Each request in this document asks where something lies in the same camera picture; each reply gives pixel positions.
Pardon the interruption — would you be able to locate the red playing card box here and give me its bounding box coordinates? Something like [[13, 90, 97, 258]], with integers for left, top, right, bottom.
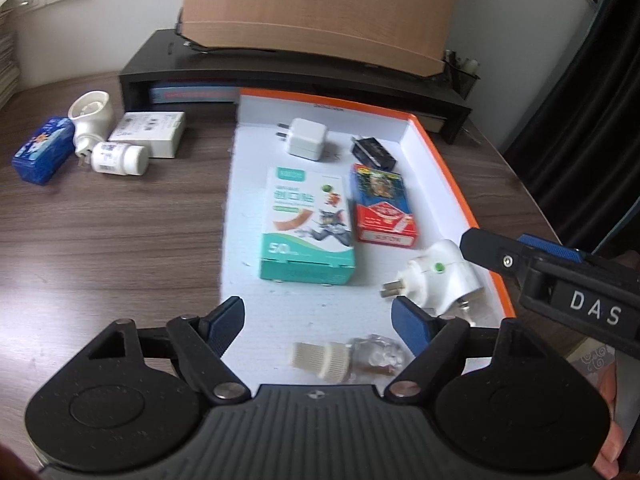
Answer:
[[351, 162, 419, 249]]

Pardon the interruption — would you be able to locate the stack of books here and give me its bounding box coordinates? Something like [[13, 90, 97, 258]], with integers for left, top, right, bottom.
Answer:
[[0, 0, 21, 111]]

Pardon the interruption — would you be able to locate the grey patterned cloth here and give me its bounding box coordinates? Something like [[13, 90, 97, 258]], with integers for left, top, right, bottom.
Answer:
[[567, 342, 616, 391]]

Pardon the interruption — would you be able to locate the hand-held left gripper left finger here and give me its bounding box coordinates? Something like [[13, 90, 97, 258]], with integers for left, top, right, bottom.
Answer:
[[65, 296, 251, 407]]

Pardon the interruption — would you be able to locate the white tray with orange rim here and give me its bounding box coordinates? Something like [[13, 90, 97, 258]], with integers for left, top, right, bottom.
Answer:
[[218, 87, 517, 388]]

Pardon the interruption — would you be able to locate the white charger plug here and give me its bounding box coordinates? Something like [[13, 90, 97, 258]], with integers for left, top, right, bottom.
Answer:
[[274, 118, 328, 162]]

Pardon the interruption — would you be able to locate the thin book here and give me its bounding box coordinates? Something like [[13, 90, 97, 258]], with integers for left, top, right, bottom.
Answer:
[[149, 85, 240, 104]]

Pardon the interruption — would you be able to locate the black charger plug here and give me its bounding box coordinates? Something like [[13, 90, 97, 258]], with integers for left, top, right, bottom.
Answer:
[[348, 135, 397, 172]]

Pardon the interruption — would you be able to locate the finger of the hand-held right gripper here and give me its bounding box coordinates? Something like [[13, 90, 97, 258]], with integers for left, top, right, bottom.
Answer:
[[459, 228, 538, 277], [517, 233, 640, 285]]

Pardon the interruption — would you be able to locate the dark curtain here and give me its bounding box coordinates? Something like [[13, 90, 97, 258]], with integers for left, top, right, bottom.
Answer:
[[500, 0, 640, 256]]

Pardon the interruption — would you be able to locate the brown cardboard board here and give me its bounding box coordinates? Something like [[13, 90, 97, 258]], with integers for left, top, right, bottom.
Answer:
[[180, 0, 463, 81]]

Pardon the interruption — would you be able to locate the blue plastic box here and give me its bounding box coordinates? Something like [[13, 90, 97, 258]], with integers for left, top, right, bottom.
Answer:
[[11, 116, 76, 186]]

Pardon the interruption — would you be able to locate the black monitor riser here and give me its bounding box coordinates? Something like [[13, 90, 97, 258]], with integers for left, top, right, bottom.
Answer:
[[118, 29, 473, 146]]

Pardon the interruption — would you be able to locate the small white carton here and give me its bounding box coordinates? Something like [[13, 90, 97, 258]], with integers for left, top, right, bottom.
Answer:
[[107, 111, 187, 159]]

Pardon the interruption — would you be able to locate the white hollow plug-in heater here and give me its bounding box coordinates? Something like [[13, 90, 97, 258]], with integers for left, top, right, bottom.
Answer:
[[67, 91, 112, 168]]

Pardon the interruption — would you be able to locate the person's right hand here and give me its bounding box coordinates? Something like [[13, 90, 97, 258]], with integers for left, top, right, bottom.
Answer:
[[595, 355, 624, 480]]

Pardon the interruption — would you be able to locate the teal and white bandage box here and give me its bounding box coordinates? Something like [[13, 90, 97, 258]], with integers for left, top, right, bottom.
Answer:
[[258, 166, 357, 286]]

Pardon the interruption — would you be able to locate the white plug-in heater green dot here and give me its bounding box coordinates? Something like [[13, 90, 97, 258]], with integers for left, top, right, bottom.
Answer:
[[380, 239, 485, 323]]

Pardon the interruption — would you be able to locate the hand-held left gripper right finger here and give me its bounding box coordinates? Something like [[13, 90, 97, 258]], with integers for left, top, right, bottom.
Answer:
[[384, 296, 568, 406]]

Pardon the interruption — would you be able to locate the black mesh pen holder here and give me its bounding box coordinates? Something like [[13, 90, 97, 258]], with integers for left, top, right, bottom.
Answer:
[[442, 49, 482, 101]]

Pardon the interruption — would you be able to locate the white pill bottle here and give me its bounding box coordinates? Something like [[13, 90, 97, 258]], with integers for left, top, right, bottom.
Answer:
[[90, 141, 150, 177]]

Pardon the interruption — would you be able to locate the clear bottle with ribbed cap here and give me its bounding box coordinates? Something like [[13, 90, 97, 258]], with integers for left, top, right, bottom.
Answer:
[[291, 335, 406, 381]]

